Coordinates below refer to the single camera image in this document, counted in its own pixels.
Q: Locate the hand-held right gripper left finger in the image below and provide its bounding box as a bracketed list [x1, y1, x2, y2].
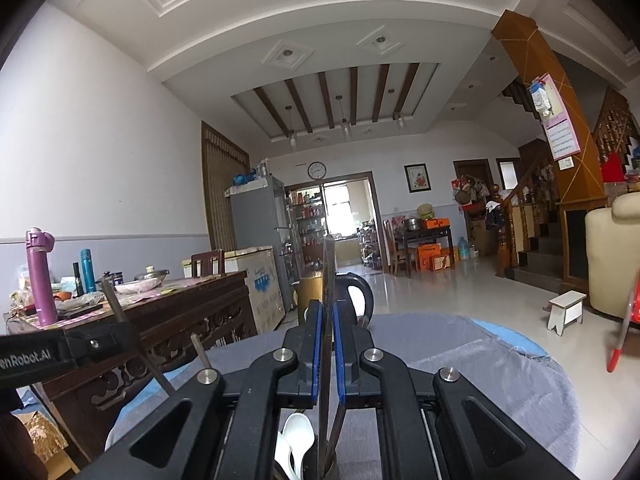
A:
[70, 300, 326, 480]

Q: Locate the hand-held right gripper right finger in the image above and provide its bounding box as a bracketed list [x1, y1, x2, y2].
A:
[332, 300, 581, 480]

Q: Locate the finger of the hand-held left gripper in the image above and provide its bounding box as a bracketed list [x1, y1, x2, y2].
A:
[65, 319, 147, 362]

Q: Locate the large white plastic spoon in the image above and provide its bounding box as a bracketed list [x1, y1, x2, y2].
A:
[282, 412, 317, 480]

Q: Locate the small white plastic spoon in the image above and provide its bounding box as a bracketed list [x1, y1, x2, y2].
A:
[274, 430, 293, 480]

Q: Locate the carved wooden sideboard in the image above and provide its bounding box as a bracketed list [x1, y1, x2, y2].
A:
[7, 270, 258, 461]

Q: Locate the bronze electric kettle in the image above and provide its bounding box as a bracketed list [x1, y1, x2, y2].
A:
[291, 269, 376, 331]

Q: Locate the teal thermos bottle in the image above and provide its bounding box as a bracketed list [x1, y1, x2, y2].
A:
[81, 249, 97, 293]

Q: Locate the purple thermos bottle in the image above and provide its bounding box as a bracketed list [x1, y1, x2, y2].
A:
[26, 227, 58, 326]

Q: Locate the gold patterned bag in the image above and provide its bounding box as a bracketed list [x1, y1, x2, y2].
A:
[22, 410, 66, 466]

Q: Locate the white chest freezer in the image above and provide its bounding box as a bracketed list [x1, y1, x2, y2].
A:
[182, 245, 287, 332]

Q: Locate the wooden chair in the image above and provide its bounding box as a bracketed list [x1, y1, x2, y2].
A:
[191, 250, 226, 278]

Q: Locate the orange cardboard box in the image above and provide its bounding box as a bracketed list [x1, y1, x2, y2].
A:
[417, 244, 453, 272]

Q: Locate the grey tablecloth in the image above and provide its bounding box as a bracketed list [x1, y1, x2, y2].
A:
[105, 312, 581, 480]

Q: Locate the dark wooden dining table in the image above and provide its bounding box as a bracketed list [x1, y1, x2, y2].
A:
[392, 227, 455, 277]

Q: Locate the grey refrigerator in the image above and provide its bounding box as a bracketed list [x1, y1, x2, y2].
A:
[230, 175, 290, 261]

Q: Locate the brown bamboo blind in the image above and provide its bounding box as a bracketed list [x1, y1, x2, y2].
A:
[201, 121, 250, 253]

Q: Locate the wooden staircase railing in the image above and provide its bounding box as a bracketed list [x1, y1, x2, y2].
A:
[492, 145, 558, 278]

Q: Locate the small white stool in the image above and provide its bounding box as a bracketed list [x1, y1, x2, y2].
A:
[542, 291, 587, 336]

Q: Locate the cream sofa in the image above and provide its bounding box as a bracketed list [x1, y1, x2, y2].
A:
[585, 192, 640, 318]

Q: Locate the wooden pillar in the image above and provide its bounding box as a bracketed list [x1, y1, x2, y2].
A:
[491, 10, 607, 201]

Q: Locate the framed wall picture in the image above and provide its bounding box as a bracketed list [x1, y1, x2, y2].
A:
[404, 163, 429, 193]

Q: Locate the pink wall calendar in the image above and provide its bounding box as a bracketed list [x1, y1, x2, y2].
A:
[530, 74, 583, 161]

